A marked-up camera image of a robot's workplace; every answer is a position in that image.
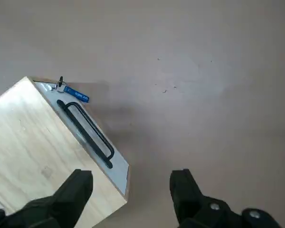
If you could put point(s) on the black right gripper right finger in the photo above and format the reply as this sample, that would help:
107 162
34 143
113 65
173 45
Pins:
185 190

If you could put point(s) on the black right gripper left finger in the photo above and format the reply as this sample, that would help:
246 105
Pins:
69 192

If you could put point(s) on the small clear hook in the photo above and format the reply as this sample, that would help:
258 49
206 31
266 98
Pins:
48 87

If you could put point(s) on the wooden drawer box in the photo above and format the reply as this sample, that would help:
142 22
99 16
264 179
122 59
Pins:
26 140

